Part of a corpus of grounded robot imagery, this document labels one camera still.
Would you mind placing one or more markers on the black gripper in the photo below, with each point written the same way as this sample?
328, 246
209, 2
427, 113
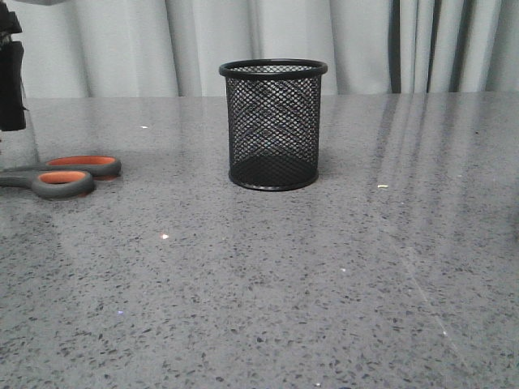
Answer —
12, 52

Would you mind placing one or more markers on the grey orange handled scissors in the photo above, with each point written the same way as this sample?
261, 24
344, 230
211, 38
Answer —
63, 177

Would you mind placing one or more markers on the grey white curtain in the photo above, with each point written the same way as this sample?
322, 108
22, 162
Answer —
174, 48

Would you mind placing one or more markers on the black mesh wire bucket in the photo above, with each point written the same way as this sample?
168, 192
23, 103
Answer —
274, 122

